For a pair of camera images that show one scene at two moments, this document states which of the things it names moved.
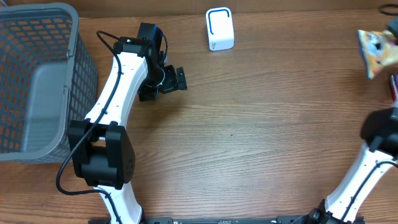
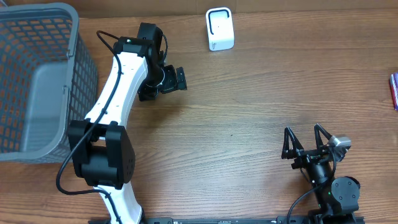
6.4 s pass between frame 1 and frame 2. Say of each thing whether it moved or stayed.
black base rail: stayed
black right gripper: moved
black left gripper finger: stayed
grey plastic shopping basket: stayed
